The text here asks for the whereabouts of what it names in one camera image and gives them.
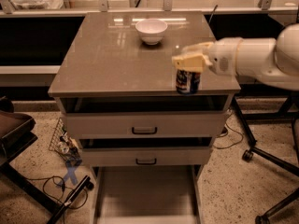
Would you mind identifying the white ceramic bowl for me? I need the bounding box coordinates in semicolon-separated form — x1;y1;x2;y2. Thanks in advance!
135;19;168;45

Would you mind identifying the wire mesh basket with items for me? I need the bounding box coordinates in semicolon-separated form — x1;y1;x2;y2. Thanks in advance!
49;119;81;165

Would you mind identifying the middle drawer with black handle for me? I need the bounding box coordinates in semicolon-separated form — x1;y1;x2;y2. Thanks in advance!
79;147;211;167

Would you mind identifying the top drawer with black handle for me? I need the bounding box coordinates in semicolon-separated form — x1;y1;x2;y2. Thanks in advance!
62;112;228;139

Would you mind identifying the black cable on floor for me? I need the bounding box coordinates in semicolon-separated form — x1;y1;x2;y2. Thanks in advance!
213;112;245;150
26;175;90;224

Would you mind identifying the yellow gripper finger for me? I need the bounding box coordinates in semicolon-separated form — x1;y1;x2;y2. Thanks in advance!
172;53;212;73
182;42;213;54

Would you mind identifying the pepsi can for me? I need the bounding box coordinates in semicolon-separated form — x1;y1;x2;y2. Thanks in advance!
176;70;201;94

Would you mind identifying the drawer with black handle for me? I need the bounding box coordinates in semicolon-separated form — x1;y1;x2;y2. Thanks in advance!
79;147;211;167
62;112;228;139

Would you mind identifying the black wheeled stand base right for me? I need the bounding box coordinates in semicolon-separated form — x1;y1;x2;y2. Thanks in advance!
232;92;299;224

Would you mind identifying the open bottom drawer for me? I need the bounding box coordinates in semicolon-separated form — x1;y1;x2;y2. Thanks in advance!
89;166;204;224

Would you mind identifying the black cable on floor left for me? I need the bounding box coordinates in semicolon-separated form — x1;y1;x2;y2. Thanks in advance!
26;175;90;224

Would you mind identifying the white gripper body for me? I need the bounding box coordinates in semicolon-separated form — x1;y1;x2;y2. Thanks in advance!
208;37;243;77

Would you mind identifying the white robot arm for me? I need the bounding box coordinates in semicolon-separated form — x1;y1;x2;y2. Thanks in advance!
172;23;299;91

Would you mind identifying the grey drawer cabinet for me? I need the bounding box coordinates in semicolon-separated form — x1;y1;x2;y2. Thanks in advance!
48;10;242;224

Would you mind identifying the black cable on floor right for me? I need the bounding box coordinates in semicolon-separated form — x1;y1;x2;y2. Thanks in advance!
213;112;245;150

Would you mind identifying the black stand leg left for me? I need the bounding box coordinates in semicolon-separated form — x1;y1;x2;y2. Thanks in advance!
47;175;94;224

